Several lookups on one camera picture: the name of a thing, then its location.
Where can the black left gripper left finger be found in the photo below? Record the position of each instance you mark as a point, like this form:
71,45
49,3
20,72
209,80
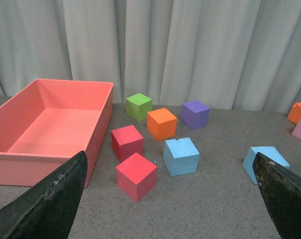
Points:
47,210

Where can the red foam block near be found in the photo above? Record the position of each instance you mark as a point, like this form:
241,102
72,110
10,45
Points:
136,176

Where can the orange foam block behind bin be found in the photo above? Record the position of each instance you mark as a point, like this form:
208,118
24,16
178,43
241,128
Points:
295,113

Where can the green foam block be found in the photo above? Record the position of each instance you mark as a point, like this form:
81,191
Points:
138,106

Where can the purple foam block far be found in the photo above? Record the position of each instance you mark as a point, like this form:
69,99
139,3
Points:
194,114

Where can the red foam block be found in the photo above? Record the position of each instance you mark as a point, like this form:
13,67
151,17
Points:
126,141
136,176

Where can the light blue foam block notched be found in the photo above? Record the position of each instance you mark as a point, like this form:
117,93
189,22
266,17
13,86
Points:
180,156

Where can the orange foam block left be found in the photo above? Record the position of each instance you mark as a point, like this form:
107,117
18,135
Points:
161,124

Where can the red foam block far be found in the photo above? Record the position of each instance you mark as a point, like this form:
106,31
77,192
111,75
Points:
126,141

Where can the grey curtain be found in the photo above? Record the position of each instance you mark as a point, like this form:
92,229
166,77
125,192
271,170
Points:
229,54

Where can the pink plastic bin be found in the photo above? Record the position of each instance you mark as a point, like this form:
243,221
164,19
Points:
47,123

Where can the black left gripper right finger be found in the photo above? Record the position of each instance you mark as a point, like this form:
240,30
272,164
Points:
281,191

